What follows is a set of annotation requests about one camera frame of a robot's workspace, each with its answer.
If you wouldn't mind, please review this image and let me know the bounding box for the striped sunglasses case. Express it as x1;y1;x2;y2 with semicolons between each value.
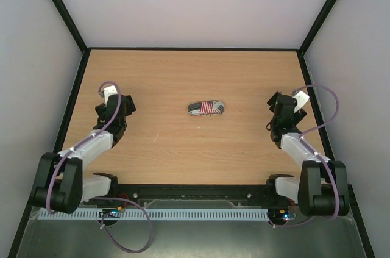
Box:
188;100;225;116

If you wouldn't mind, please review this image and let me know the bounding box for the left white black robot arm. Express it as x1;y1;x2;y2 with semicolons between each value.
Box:
29;94;137;213

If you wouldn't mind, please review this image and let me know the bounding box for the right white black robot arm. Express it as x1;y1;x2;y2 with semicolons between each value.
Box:
266;91;350;218

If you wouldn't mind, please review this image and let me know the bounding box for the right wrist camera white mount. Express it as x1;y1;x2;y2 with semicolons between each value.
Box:
292;90;310;112

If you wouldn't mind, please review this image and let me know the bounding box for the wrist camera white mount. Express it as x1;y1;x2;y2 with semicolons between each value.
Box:
292;90;310;112
99;85;118;104

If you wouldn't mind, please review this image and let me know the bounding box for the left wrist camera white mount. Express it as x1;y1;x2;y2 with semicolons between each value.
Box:
99;85;118;104

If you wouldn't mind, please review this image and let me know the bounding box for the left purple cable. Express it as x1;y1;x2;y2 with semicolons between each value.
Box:
46;80;154;254

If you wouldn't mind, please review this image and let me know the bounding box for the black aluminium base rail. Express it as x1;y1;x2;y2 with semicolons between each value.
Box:
82;182;293;210

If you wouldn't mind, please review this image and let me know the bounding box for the light blue slotted cable duct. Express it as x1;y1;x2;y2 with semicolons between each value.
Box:
37;208;269;221

